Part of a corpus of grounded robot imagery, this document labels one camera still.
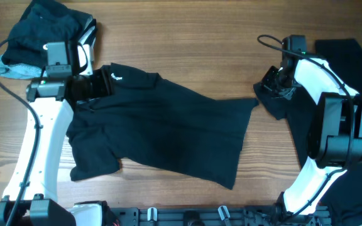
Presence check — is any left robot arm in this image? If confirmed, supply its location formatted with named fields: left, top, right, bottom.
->
left=0, top=41, right=118, bottom=225

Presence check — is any folded grey garment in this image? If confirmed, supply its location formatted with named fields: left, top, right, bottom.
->
left=0, top=56, right=41, bottom=80

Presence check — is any white rail clip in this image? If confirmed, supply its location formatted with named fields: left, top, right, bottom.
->
left=146, top=207, right=158, bottom=222
left=217, top=205, right=230, bottom=222

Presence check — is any right white rail clip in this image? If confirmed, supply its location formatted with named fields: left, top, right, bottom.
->
left=217, top=205, right=230, bottom=222

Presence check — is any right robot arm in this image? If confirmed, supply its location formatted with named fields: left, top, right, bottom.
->
left=257, top=35, right=362, bottom=223

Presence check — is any black polo shirt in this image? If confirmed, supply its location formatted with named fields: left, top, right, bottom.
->
left=67, top=63, right=258, bottom=189

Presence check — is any black shirt pile right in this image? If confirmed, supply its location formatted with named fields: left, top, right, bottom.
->
left=253, top=39, right=362, bottom=226

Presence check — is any folded black Nike garment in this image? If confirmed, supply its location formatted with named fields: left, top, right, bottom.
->
left=2, top=1, right=82, bottom=68

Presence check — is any folded black grey-trimmed shirt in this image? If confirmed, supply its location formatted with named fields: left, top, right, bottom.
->
left=15, top=0, right=97, bottom=75

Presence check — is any left white rail clip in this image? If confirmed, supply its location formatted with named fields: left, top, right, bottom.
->
left=146, top=207, right=158, bottom=222

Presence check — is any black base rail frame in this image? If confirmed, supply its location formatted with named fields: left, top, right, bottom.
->
left=111, top=204, right=332, bottom=226

